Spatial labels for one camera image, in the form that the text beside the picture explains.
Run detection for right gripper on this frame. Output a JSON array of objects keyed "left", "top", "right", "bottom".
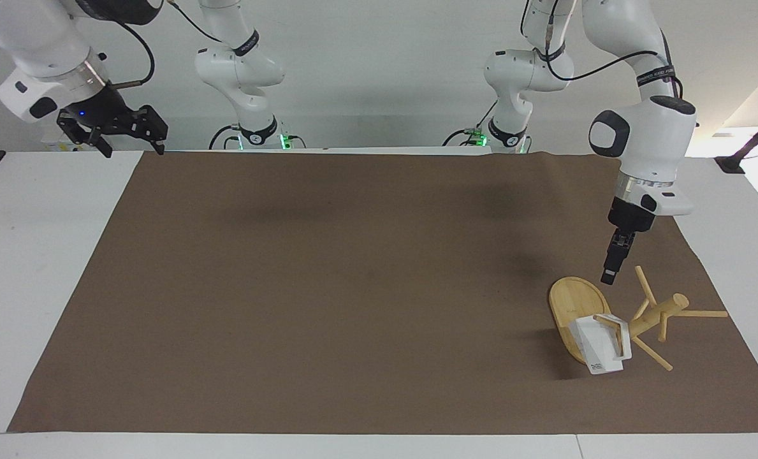
[{"left": 56, "top": 82, "right": 169, "bottom": 159}]

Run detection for wooden cup rack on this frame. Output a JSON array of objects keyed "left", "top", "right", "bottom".
[{"left": 548, "top": 265, "right": 729, "bottom": 372}]

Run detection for white angular cup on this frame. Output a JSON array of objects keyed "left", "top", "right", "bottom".
[{"left": 567, "top": 312, "right": 635, "bottom": 376}]

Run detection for black cable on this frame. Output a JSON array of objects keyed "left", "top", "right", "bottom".
[
  {"left": 107, "top": 19, "right": 157, "bottom": 91},
  {"left": 521, "top": 0, "right": 686, "bottom": 100},
  {"left": 443, "top": 101, "right": 500, "bottom": 148},
  {"left": 208, "top": 124, "right": 244, "bottom": 151},
  {"left": 166, "top": 0, "right": 225, "bottom": 45}
]

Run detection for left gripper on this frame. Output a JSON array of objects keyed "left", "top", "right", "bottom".
[{"left": 608, "top": 195, "right": 658, "bottom": 238}]

